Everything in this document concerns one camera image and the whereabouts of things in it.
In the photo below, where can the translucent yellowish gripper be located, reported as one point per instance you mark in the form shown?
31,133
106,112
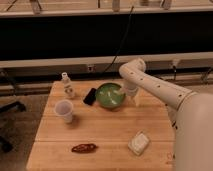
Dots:
134,97

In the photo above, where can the green ceramic bowl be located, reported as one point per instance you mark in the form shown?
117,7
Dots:
108,95

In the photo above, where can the white packaged sponge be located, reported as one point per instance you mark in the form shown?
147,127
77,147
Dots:
138,143

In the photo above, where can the black rectangular object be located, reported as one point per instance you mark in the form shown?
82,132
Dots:
90,97

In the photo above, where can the clear plastic bottle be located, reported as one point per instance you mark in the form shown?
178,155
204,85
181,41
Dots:
68,89

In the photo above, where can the translucent plastic cup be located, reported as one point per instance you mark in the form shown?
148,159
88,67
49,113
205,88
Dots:
64,109

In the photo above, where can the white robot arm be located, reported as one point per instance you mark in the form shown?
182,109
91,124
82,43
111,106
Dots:
192,116

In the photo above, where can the dark red chili pepper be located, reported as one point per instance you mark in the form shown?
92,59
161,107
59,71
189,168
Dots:
84,148

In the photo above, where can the wall power outlet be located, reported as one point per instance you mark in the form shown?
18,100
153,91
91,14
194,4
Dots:
90,68

